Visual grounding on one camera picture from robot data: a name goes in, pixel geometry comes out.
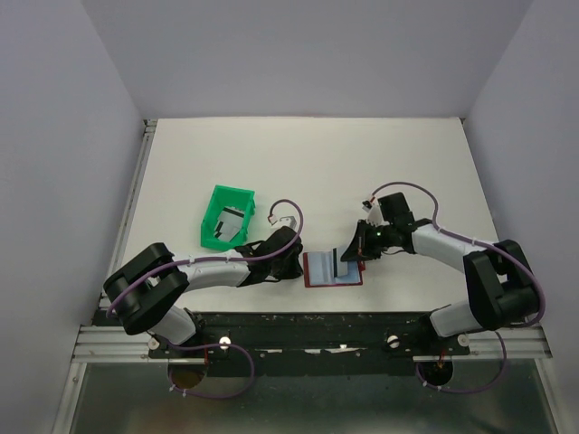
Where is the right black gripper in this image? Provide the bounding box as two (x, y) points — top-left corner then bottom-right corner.
(341, 219), (395, 261)

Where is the red card holder wallet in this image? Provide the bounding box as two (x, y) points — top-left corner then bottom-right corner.
(303, 249), (365, 288)

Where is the green plastic card tray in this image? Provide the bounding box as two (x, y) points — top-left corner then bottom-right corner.
(200, 185), (255, 251)

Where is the white magnetic stripe card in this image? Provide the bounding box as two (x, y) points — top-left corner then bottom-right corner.
(332, 245), (349, 278)

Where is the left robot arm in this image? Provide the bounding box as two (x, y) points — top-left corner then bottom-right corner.
(103, 226), (303, 357)

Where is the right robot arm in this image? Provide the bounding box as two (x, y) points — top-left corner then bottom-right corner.
(340, 193), (544, 354)

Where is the silver card in tray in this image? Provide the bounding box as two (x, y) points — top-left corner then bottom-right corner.
(214, 207), (245, 242)

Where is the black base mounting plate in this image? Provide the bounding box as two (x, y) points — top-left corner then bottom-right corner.
(148, 312), (470, 377)

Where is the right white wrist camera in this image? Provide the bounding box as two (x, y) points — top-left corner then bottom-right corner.
(362, 196), (384, 226)

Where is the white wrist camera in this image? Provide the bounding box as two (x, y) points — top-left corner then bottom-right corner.
(362, 196), (384, 226)
(268, 215), (298, 231)

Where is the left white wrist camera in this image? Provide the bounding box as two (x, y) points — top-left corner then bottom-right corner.
(268, 215), (298, 231)

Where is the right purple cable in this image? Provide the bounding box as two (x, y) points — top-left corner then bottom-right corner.
(368, 182), (546, 394)

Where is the left aluminium rail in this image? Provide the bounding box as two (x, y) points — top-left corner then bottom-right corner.
(100, 118), (157, 313)

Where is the aluminium rail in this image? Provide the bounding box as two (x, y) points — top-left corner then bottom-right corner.
(100, 118), (157, 313)
(72, 326), (553, 364)

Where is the front aluminium rail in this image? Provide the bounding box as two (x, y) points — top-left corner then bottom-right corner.
(72, 326), (553, 364)

